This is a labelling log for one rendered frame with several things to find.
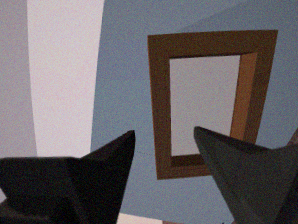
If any brown wooden picture frame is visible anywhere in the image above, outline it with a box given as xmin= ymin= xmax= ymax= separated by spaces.
xmin=147 ymin=29 xmax=278 ymax=180

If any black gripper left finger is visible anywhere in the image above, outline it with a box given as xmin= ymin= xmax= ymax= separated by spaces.
xmin=0 ymin=130 xmax=136 ymax=224

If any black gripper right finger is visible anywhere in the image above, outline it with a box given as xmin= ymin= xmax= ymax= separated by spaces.
xmin=194 ymin=126 xmax=298 ymax=224

